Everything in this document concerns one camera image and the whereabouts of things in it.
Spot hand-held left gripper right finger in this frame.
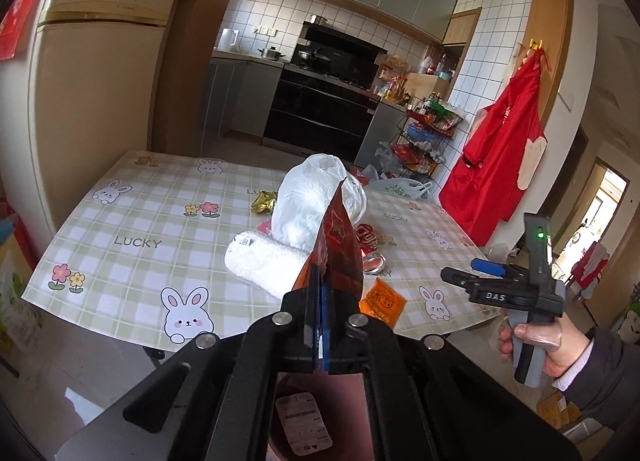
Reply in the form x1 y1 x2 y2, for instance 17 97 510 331
329 290 581 461

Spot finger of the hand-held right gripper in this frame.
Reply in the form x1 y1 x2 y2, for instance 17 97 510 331
440 266 482 293
471 257 524 280

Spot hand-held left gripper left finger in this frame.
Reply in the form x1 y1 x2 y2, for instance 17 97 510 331
57 287 322 461

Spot pink trash bin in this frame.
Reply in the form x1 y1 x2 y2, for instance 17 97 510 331
269 372 377 461

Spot orange red snack packet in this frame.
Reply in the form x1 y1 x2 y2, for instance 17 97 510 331
291 180 364 303

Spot person's right forearm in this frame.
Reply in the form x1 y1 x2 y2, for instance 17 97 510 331
552 326 640 423

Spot person's right hand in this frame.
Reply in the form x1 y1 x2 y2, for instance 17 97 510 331
499 313 594 380

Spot small orange snack packet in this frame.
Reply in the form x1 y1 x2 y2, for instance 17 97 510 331
359 277 405 328

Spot red hanging decoration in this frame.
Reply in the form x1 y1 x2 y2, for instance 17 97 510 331
571 242 612 301

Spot red printed packet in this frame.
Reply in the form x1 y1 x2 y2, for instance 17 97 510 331
354 223 382 255

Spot white green printed plastic bag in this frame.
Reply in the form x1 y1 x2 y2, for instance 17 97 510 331
371 178 434 201

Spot red apron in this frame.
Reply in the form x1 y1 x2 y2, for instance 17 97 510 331
439 51 549 248

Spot flat cardboard box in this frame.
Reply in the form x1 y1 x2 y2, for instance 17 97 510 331
536 385 609 445

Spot gold foil wrapper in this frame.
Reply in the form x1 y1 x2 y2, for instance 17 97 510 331
250 190 279 216

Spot checked rabbit print tablecloth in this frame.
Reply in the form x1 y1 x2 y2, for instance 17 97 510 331
20 150 502 353

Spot black built-in stove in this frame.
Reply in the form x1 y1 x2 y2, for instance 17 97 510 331
262 65 384 156

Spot grey lower kitchen cabinets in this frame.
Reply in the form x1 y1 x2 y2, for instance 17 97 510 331
202 57 284 140

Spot black range hood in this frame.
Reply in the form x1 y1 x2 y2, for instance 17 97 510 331
299 22 389 68

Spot colourful printed bag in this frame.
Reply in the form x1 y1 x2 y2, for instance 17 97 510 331
0 206 44 348

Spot beige refrigerator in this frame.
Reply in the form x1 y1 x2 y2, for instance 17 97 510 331
27 0 203 242

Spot red paper poster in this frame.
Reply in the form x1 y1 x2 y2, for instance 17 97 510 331
0 0 67 62

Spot black wire storage rack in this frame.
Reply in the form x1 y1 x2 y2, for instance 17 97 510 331
389 100 467 182

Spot wooden wall cabinet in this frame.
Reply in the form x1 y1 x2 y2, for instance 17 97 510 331
442 7 484 46

